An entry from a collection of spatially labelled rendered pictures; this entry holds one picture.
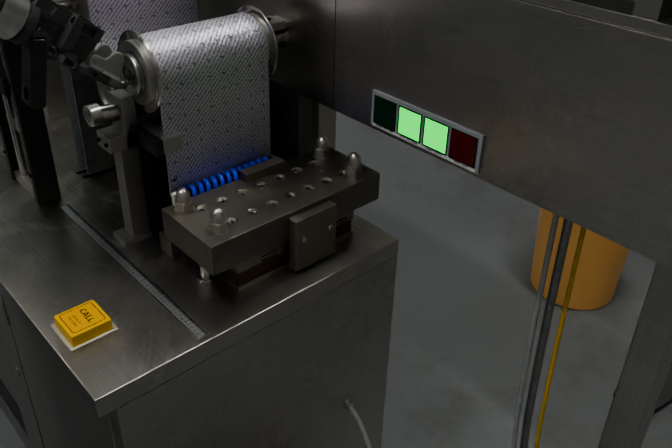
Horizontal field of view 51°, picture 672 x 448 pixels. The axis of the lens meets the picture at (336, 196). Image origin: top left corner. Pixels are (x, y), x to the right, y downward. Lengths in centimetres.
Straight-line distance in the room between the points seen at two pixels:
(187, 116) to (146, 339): 40
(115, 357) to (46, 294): 23
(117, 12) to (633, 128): 96
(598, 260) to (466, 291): 50
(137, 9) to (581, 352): 188
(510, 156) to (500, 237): 203
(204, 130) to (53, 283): 39
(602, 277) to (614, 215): 169
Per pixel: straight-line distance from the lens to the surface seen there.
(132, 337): 123
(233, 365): 128
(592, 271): 272
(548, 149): 109
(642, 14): 99
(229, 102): 135
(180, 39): 129
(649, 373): 139
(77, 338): 123
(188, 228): 124
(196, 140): 134
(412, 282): 281
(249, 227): 123
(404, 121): 125
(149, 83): 126
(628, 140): 102
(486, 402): 239
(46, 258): 146
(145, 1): 149
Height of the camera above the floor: 171
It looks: 31 degrees down
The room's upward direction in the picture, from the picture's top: 2 degrees clockwise
